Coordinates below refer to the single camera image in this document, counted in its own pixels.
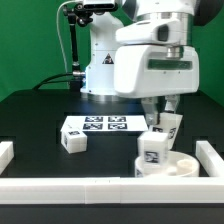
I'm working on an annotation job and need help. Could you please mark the white front fence rail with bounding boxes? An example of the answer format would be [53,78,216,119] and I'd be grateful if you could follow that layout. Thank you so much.
[0,177,224,204]

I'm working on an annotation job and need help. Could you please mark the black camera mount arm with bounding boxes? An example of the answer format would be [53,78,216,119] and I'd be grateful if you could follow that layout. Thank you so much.
[63,3,93,92]

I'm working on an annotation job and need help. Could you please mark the overhead camera bar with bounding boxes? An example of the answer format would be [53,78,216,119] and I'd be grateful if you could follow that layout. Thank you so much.
[83,0,116,10]

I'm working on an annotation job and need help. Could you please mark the white sheet with tags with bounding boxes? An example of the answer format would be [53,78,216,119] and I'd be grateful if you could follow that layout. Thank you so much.
[62,115,148,132]

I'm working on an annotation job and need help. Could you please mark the white round stool seat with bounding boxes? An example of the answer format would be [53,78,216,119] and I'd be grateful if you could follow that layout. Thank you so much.
[134,151,200,178]

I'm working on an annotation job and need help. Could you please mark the black cables on table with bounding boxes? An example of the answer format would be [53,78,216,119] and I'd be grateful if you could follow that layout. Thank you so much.
[32,72,83,90]

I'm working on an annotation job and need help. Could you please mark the white left fence block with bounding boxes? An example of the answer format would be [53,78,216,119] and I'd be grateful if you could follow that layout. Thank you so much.
[0,141,14,175]

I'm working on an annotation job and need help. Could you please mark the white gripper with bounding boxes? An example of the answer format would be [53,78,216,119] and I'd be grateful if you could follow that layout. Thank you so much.
[114,18,199,126]

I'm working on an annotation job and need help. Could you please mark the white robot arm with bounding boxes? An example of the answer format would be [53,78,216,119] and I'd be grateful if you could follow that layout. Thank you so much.
[82,0,224,124]

